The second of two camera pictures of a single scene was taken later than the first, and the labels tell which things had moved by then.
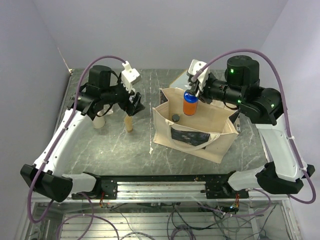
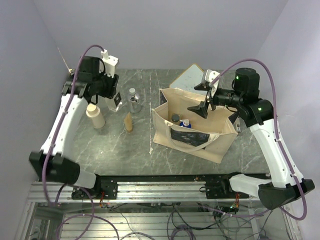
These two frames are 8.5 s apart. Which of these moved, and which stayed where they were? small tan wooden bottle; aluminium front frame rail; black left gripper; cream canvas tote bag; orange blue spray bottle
Moved: black left gripper; orange blue spray bottle
Stayed: aluminium front frame rail; cream canvas tote bag; small tan wooden bottle
